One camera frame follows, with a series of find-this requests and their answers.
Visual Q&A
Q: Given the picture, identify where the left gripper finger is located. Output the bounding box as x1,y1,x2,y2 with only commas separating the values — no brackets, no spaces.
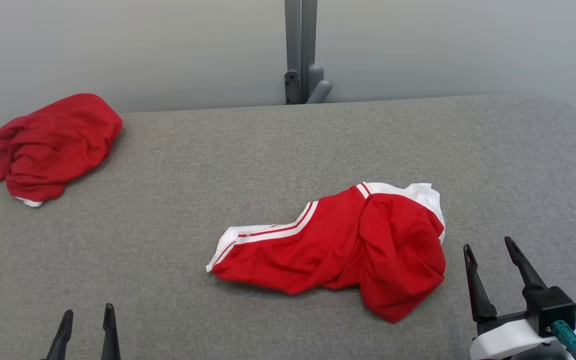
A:
100,303,122,360
44,309,75,360

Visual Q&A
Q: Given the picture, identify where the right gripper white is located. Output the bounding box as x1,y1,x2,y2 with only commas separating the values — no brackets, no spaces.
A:
463,236,576,360

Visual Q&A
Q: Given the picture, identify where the red jersey with black lettering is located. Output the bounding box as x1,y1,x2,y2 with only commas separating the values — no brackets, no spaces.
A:
206,181,447,325

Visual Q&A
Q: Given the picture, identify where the red garment with white trim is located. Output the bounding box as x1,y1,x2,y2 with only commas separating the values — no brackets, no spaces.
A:
0,93,124,208

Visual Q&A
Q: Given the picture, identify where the teal right camera connector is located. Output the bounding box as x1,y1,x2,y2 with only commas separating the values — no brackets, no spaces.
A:
550,320,576,360

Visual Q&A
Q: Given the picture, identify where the dark grey hinge bracket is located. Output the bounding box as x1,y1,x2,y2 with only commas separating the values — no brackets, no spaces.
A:
284,70,300,105

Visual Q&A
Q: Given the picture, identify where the grey metal post bracket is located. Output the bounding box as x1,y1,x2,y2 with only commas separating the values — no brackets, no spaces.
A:
284,0,318,104

